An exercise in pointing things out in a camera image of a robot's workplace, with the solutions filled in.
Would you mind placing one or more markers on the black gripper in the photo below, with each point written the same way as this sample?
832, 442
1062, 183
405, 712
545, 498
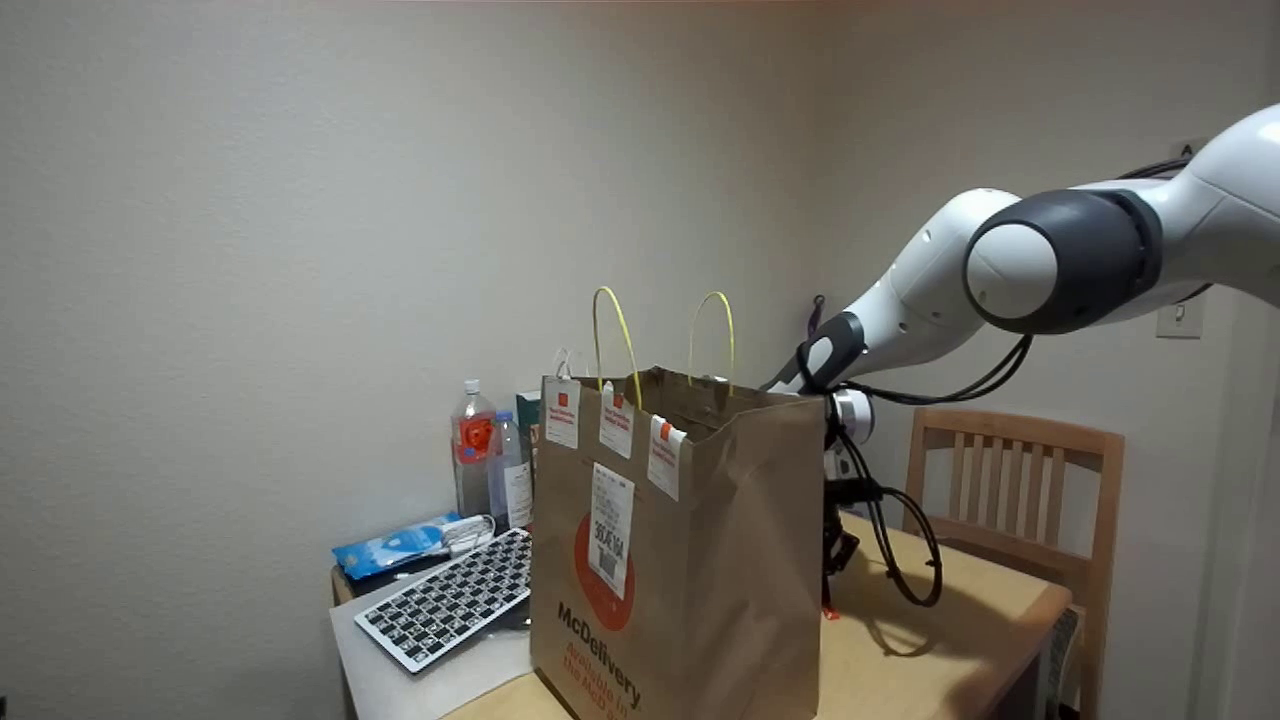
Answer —
836, 524

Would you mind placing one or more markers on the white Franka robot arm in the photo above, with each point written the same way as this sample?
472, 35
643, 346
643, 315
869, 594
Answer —
1064, 252

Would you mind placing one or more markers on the brown paper bag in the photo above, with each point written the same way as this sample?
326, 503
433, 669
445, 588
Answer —
681, 562

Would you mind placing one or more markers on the wooden chair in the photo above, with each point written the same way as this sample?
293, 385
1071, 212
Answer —
1021, 484

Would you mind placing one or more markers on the clear plastic bottle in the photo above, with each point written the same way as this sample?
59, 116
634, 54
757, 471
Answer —
515, 474

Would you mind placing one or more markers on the red label water bottle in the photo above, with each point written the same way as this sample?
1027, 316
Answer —
472, 453

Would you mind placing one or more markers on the white keyboard black keys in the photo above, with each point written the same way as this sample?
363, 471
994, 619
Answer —
445, 603

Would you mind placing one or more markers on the blue tissue package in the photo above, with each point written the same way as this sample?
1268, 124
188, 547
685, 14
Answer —
400, 547

